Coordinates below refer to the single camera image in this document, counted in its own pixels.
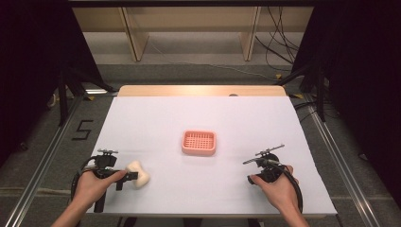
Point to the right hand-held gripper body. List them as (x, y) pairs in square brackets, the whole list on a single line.
[(269, 170)]

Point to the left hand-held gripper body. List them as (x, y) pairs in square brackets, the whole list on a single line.
[(105, 161)]

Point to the pink soap dish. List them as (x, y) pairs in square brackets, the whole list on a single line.
[(199, 142)]

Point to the light wooden desk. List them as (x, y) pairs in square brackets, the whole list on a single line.
[(195, 19)]

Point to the wooden table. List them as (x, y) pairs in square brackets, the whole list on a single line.
[(189, 90)]

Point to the metal floor rail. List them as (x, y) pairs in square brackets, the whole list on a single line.
[(44, 164), (340, 164)]

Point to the black curtain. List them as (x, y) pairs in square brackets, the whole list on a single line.
[(38, 56), (362, 78)]

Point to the person's left hand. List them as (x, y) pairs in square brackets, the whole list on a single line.
[(91, 187)]

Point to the black metal stand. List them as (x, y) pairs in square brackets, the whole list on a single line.
[(63, 94), (320, 88)]

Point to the white table mat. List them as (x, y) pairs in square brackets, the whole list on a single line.
[(201, 186)]

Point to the person's right hand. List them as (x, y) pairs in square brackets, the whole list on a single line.
[(279, 190)]

